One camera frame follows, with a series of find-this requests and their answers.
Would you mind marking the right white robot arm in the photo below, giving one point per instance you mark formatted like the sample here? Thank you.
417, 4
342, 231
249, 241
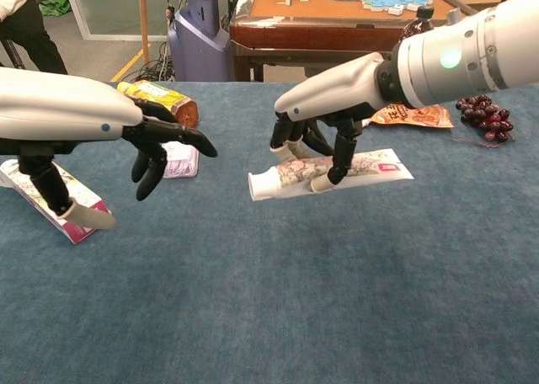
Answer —
484, 51

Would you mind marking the clear plastic floss pick box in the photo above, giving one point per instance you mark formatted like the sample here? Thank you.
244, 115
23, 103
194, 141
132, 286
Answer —
185, 167

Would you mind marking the green bag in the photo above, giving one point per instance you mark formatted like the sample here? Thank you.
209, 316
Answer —
54, 6

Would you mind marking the blue plastic machine base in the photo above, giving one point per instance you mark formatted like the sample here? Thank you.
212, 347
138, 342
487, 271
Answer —
198, 51

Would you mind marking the dark labeled sauce bottle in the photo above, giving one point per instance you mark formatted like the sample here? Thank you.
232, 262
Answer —
417, 26

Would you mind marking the floral white toothpaste tube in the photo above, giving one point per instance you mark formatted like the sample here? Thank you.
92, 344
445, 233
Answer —
295, 172

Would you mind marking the pink floral carton box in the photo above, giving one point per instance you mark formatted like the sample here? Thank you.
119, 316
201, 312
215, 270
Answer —
84, 192

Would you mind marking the brown mahjong table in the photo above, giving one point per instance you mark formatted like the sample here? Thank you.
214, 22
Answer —
316, 34

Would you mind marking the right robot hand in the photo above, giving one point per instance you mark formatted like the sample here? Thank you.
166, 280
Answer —
328, 89

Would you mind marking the person in black trousers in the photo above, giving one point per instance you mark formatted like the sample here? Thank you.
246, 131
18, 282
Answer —
25, 34

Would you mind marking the metal stool frame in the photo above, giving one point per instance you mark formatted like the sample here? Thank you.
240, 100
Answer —
12, 57

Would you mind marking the teal blue carpeted table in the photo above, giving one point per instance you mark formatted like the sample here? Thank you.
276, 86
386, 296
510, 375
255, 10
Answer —
269, 295

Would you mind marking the wooden pole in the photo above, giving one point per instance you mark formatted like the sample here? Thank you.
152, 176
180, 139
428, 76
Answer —
143, 22

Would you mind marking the yellow label tea bottle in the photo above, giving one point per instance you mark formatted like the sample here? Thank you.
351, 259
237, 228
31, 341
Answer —
160, 95

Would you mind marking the dark red grape bunch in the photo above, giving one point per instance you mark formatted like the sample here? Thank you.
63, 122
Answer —
484, 114

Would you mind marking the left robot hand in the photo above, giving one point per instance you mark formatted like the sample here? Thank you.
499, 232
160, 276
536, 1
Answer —
63, 106

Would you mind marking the orange spout pouch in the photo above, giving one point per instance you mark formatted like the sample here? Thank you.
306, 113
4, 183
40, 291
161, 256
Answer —
421, 116

